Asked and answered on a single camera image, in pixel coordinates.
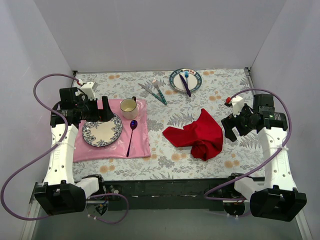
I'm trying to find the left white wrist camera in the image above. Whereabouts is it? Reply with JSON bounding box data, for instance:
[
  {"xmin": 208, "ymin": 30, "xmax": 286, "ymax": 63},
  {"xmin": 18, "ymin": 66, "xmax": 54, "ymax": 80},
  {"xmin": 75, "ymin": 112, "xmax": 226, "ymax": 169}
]
[{"xmin": 79, "ymin": 81, "xmax": 98, "ymax": 100}]

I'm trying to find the teal handled knife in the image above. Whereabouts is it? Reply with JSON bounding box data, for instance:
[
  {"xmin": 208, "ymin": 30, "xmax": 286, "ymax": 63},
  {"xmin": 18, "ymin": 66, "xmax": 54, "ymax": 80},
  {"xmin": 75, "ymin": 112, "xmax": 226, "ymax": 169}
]
[{"xmin": 139, "ymin": 83, "xmax": 168, "ymax": 106}]

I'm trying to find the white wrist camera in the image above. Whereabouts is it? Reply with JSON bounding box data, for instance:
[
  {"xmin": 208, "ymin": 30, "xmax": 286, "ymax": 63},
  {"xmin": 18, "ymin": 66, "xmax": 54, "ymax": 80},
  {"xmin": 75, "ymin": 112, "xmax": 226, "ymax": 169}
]
[
  {"xmin": 224, "ymin": 95, "xmax": 245, "ymax": 117},
  {"xmin": 79, "ymin": 81, "xmax": 98, "ymax": 100}
]

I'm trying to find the pink floral placemat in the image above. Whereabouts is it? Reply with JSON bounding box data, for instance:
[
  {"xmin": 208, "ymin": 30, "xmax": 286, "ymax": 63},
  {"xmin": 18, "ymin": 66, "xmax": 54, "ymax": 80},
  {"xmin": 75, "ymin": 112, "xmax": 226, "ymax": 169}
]
[{"xmin": 73, "ymin": 99, "xmax": 151, "ymax": 163}]

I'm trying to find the teal handled fork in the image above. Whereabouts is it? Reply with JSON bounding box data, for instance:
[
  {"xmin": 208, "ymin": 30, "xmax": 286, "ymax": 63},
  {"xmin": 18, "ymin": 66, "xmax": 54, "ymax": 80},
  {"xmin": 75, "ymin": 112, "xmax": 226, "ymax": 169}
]
[{"xmin": 152, "ymin": 78, "xmax": 165, "ymax": 102}]

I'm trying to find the cream enamel mug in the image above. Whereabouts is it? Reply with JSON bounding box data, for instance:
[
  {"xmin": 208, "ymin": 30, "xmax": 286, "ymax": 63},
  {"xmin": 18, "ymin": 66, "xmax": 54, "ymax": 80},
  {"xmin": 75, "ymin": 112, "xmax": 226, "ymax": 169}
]
[{"xmin": 120, "ymin": 96, "xmax": 139, "ymax": 120}]

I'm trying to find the blue fork on plate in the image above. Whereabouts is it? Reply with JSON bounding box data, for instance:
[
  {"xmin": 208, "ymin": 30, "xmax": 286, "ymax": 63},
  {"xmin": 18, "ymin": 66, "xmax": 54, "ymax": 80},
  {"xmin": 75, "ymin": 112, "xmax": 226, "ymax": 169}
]
[{"xmin": 184, "ymin": 71, "xmax": 189, "ymax": 85}]

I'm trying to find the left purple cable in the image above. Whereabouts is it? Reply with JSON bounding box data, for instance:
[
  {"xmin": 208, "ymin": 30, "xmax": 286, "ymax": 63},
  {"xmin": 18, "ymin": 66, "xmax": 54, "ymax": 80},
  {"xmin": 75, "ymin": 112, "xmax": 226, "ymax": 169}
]
[{"xmin": 0, "ymin": 73, "xmax": 130, "ymax": 225}]

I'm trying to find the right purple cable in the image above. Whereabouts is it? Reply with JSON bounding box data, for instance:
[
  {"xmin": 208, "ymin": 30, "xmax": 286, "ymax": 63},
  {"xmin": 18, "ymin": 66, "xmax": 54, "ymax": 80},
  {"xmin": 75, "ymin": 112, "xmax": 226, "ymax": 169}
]
[{"xmin": 203, "ymin": 88, "xmax": 293, "ymax": 219}]

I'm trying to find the purple cable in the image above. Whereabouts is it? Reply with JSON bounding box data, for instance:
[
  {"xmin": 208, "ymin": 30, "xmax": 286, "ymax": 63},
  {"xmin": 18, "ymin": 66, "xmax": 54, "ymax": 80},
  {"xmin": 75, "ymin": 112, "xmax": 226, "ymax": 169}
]
[
  {"xmin": 203, "ymin": 88, "xmax": 293, "ymax": 219},
  {"xmin": 0, "ymin": 73, "xmax": 130, "ymax": 225}
]

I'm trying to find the white plate blue rim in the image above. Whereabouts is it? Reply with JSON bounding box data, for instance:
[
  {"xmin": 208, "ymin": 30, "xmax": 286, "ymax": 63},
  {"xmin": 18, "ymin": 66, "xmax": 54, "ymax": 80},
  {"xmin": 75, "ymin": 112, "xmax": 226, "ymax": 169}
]
[{"xmin": 169, "ymin": 68, "xmax": 203, "ymax": 94}]

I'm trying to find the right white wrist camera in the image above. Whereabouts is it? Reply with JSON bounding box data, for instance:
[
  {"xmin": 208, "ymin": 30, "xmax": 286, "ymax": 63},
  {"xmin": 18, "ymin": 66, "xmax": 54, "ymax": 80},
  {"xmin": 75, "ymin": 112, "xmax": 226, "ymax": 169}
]
[{"xmin": 224, "ymin": 95, "xmax": 245, "ymax": 117}]

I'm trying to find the purple knife on plate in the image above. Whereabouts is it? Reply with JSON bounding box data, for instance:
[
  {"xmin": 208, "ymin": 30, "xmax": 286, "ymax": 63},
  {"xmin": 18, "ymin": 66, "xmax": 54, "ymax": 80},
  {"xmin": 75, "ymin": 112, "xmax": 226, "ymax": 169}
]
[{"xmin": 179, "ymin": 74, "xmax": 191, "ymax": 97}]

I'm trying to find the blue floral plate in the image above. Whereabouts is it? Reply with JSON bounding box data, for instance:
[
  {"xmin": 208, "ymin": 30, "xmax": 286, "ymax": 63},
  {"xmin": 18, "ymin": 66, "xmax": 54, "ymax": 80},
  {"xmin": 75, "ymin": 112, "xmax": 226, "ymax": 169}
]
[{"xmin": 82, "ymin": 114, "xmax": 123, "ymax": 148}]

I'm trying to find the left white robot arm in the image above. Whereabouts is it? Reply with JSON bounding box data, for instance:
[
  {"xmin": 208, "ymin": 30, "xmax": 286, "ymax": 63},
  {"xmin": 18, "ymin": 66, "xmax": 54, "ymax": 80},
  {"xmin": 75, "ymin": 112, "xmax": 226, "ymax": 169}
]
[{"xmin": 34, "ymin": 82, "xmax": 113, "ymax": 216}]

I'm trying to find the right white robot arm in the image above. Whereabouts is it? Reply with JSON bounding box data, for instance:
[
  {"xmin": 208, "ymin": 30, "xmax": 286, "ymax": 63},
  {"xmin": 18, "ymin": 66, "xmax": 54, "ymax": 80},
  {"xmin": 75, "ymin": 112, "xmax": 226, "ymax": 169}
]
[{"xmin": 221, "ymin": 94, "xmax": 307, "ymax": 222}]

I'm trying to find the purple spoon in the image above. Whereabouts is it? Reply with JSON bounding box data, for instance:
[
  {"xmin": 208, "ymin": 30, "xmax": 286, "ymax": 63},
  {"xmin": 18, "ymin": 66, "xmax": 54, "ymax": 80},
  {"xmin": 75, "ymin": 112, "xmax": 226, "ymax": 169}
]
[{"xmin": 126, "ymin": 120, "xmax": 138, "ymax": 158}]

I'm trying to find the red cloth napkin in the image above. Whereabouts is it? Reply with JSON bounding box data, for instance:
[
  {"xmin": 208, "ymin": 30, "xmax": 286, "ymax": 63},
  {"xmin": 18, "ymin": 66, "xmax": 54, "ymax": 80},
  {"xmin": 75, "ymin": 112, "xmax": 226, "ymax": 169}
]
[{"xmin": 162, "ymin": 109, "xmax": 223, "ymax": 161}]

